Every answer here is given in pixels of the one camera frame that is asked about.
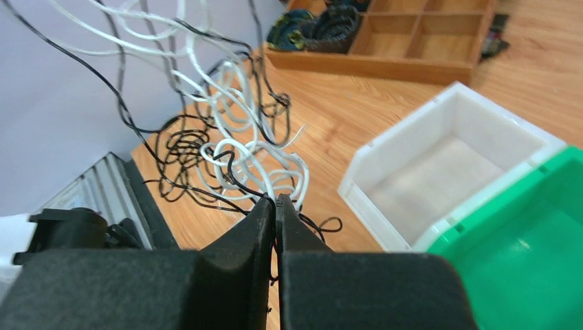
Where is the cable bundle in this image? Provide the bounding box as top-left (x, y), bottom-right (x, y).
top-left (0, 0), bottom-right (343, 245)

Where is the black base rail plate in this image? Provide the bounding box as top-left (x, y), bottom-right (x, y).
top-left (121, 160), bottom-right (179, 250)

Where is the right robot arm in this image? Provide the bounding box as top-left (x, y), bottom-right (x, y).
top-left (1, 195), bottom-right (478, 329)

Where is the black coiled strap four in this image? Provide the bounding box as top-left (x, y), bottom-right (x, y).
top-left (300, 4), bottom-right (361, 54)

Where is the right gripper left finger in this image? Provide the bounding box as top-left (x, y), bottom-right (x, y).
top-left (1, 198), bottom-right (275, 329)

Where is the wooden compartment tray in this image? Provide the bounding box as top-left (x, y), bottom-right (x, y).
top-left (266, 0), bottom-right (496, 85)

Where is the green plastic bin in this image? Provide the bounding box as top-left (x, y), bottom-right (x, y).
top-left (430, 146), bottom-right (582, 329)

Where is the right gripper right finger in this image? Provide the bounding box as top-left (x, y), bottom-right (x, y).
top-left (276, 195), bottom-right (478, 329)

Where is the plaid cloth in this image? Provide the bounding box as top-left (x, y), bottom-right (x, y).
top-left (480, 13), bottom-right (510, 62)

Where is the white plastic bin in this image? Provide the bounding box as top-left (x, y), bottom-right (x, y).
top-left (338, 82), bottom-right (567, 252)

